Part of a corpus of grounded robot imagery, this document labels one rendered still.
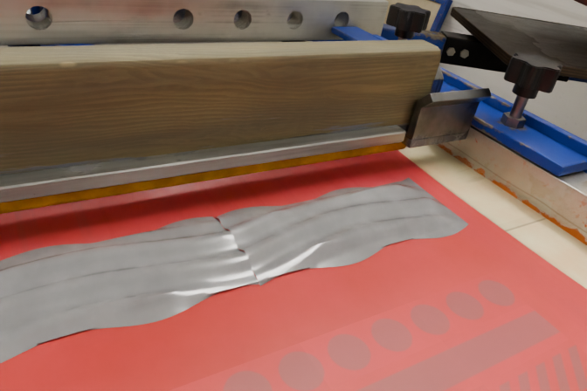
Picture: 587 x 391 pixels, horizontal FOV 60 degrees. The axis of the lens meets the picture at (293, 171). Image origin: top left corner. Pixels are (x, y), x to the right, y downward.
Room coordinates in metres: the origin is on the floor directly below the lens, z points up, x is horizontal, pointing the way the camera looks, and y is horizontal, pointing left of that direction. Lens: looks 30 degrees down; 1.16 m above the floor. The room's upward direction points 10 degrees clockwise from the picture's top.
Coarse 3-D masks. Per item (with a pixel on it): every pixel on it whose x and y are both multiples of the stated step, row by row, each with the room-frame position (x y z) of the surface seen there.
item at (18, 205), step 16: (400, 144) 0.42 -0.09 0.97; (288, 160) 0.35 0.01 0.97; (304, 160) 0.36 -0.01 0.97; (320, 160) 0.37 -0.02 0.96; (176, 176) 0.30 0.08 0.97; (192, 176) 0.31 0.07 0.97; (208, 176) 0.31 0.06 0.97; (224, 176) 0.32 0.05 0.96; (80, 192) 0.26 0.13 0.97; (96, 192) 0.27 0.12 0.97; (112, 192) 0.27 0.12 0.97; (128, 192) 0.28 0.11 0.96; (0, 208) 0.24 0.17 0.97; (16, 208) 0.24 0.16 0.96; (32, 208) 0.25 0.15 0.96
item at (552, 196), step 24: (456, 144) 0.44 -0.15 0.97; (480, 144) 0.42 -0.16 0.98; (480, 168) 0.42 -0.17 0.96; (504, 168) 0.40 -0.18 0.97; (528, 168) 0.38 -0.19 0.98; (528, 192) 0.38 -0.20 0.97; (552, 192) 0.36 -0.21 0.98; (576, 192) 0.35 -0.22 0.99; (552, 216) 0.35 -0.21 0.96; (576, 216) 0.34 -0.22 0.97
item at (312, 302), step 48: (240, 192) 0.32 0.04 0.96; (288, 192) 0.33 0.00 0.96; (432, 192) 0.37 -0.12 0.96; (432, 240) 0.30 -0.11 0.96; (480, 240) 0.31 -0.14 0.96; (288, 288) 0.23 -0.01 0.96; (336, 288) 0.23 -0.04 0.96; (384, 288) 0.24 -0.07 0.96; (432, 288) 0.25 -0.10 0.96; (528, 288) 0.26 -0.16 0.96; (576, 288) 0.27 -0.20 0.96; (576, 336) 0.23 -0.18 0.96
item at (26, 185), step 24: (264, 144) 0.32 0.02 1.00; (288, 144) 0.33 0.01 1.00; (312, 144) 0.34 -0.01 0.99; (336, 144) 0.35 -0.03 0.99; (360, 144) 0.36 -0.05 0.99; (384, 144) 0.38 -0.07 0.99; (72, 168) 0.25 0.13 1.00; (96, 168) 0.25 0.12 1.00; (120, 168) 0.26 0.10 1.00; (144, 168) 0.26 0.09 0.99; (168, 168) 0.27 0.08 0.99; (192, 168) 0.28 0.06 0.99; (216, 168) 0.29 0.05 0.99; (0, 192) 0.22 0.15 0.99; (24, 192) 0.23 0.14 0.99; (48, 192) 0.23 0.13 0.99
